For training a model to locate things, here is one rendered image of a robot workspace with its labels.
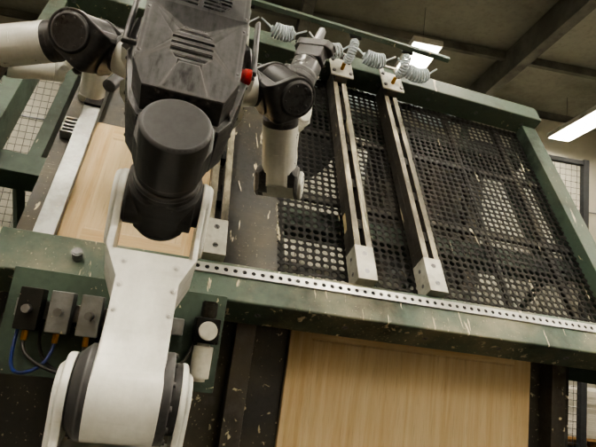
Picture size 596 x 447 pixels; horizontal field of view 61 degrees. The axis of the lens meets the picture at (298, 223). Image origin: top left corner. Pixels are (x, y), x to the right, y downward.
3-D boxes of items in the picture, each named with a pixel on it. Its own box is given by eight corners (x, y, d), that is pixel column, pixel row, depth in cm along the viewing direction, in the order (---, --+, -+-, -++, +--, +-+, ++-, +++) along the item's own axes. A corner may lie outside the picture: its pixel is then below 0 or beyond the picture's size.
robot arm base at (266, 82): (312, 126, 120) (319, 78, 115) (262, 128, 115) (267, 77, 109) (286, 105, 132) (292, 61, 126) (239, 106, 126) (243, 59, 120)
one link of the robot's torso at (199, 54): (280, 105, 91) (285, -8, 111) (80, 55, 82) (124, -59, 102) (243, 199, 114) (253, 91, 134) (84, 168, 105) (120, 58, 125)
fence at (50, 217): (32, 241, 129) (31, 232, 126) (111, 45, 191) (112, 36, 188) (53, 245, 130) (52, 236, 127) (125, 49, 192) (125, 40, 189)
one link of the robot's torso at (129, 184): (202, 211, 87) (209, 159, 94) (121, 195, 84) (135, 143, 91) (192, 247, 98) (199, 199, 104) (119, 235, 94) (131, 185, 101)
